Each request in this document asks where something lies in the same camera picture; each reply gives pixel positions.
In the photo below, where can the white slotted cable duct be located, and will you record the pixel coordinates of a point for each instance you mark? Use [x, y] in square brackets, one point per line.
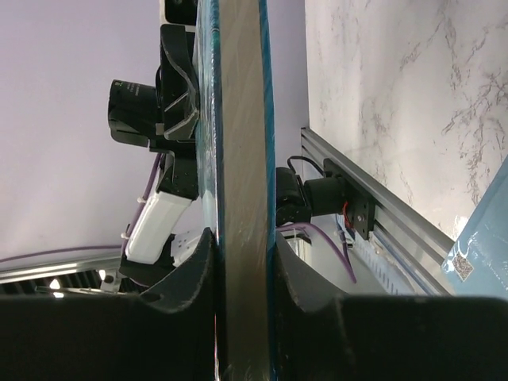
[381, 270]

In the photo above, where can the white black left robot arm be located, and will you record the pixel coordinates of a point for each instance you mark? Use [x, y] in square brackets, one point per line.
[149, 244]

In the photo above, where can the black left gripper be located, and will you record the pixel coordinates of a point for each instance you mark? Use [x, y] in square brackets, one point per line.
[159, 118]

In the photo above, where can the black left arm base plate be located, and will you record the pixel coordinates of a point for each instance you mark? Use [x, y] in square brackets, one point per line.
[334, 192]

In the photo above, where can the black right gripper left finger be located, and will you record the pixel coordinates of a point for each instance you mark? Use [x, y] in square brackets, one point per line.
[165, 333]

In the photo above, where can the aluminium mounting rail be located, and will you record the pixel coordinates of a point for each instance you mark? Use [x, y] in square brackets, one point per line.
[422, 245]

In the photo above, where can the teal underwater book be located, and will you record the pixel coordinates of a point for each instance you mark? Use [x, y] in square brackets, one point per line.
[236, 170]

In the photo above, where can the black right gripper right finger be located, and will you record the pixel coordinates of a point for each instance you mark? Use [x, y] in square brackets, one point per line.
[322, 333]

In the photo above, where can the light blue barcode book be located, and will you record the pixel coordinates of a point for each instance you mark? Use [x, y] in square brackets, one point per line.
[477, 262]

